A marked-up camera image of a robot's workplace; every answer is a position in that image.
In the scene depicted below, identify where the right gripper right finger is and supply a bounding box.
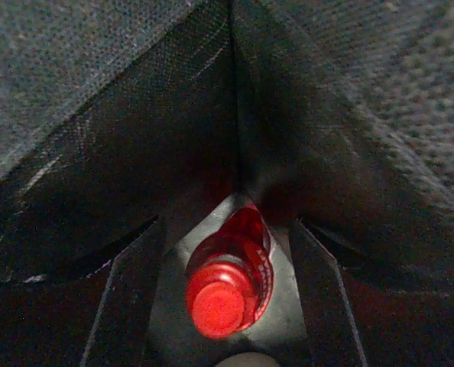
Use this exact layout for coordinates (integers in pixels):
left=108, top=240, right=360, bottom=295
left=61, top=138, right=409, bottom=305
left=289, top=219, right=367, bottom=366

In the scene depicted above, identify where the red bottle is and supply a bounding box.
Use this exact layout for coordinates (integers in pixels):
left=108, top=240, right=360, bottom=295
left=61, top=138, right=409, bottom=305
left=185, top=204, right=274, bottom=339

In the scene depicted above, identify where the beige pump bottle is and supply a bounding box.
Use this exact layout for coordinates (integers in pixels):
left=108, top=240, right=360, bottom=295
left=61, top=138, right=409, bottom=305
left=215, top=352, right=280, bottom=367

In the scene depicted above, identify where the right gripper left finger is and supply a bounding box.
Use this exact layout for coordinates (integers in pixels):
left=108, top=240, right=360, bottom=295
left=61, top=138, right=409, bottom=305
left=79, top=217, right=166, bottom=366

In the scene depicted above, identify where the black canvas bag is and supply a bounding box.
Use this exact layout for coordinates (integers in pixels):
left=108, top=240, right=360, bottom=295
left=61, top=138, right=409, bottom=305
left=0, top=1, right=454, bottom=366

